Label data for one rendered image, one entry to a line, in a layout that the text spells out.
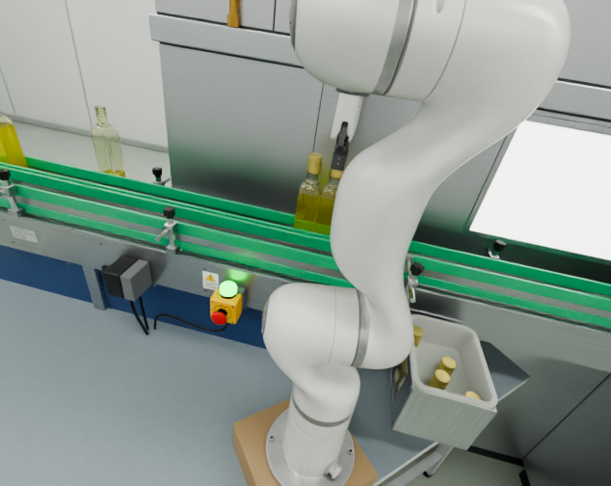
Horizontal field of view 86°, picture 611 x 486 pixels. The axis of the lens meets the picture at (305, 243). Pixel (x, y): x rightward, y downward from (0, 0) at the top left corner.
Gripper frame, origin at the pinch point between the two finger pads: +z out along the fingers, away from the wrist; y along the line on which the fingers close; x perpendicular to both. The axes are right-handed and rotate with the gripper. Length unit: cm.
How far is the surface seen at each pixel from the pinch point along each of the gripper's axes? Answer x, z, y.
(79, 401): -49, 58, 43
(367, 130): 5.1, -5.2, -11.8
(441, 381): 33, 35, 28
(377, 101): 5.8, -12.5, -11.8
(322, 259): 1.4, 20.7, 13.8
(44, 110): -422, 108, -306
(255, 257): -15.4, 25.0, 13.6
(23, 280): -94, 55, 14
